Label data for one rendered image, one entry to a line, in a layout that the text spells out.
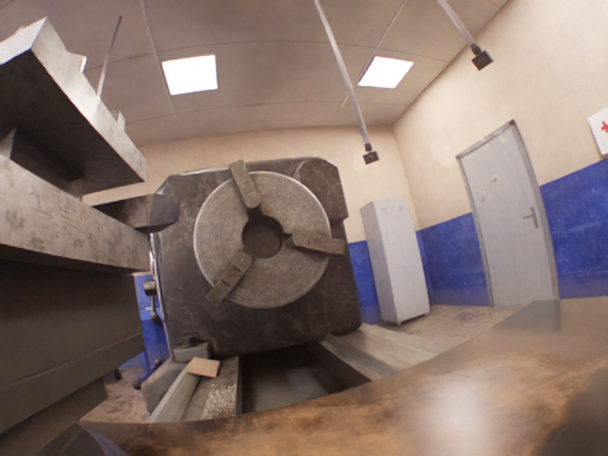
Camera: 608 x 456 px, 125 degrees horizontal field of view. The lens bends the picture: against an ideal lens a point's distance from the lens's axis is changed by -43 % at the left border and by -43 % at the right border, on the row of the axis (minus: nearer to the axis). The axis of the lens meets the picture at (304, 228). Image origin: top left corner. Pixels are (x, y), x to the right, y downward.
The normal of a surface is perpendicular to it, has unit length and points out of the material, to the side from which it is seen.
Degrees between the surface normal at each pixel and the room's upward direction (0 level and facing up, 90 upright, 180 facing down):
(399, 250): 90
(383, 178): 90
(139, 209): 90
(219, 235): 90
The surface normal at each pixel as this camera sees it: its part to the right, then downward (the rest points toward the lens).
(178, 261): 0.21, -0.20
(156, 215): 0.86, -0.11
